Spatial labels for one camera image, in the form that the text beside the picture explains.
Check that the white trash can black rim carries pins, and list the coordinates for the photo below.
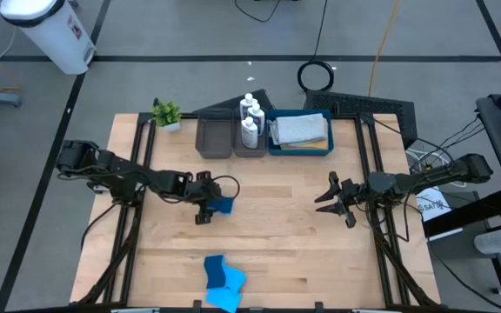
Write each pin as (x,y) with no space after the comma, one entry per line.
(55,35)

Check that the small potted green plant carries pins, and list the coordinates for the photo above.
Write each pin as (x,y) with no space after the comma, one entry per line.
(166,114)

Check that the black metal beam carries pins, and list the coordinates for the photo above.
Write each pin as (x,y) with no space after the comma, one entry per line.
(468,213)

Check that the white paper roll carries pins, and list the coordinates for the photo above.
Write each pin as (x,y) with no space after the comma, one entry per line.
(494,241)

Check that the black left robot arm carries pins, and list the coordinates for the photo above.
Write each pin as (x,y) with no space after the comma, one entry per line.
(163,182)

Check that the wavy dark blue sponge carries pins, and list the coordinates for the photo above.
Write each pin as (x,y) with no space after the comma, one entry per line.
(224,205)
(214,273)

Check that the blue plastic bin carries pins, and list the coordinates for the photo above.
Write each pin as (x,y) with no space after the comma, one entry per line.
(276,152)

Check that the black perforated panel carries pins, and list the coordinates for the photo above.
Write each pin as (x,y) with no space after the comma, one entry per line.
(355,104)

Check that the translucent grey plastic bin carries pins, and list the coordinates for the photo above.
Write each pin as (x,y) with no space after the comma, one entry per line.
(261,148)
(213,139)

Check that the printed white paper sheet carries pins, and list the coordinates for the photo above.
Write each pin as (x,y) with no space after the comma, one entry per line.
(433,204)

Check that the black aluminium frame rail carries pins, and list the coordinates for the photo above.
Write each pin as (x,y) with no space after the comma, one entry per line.
(383,256)
(132,243)

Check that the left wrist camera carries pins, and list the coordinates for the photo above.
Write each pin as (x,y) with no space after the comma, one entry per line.
(204,215)

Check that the orange cloth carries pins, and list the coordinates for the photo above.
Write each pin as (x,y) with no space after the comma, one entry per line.
(311,145)

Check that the grey waffle cloth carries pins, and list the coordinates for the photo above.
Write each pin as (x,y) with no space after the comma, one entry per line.
(273,132)
(300,128)

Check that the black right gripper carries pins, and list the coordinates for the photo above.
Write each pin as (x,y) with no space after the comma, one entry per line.
(352,193)

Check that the white plastic restorer bottle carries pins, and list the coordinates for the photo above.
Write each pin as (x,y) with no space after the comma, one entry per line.
(246,103)
(257,117)
(249,137)

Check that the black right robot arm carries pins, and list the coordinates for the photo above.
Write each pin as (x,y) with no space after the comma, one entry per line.
(429,178)

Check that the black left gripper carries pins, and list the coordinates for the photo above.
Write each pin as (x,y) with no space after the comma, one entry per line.
(202,189)

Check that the rectangular blue sponge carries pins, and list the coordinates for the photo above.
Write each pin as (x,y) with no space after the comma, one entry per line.
(223,301)
(235,279)

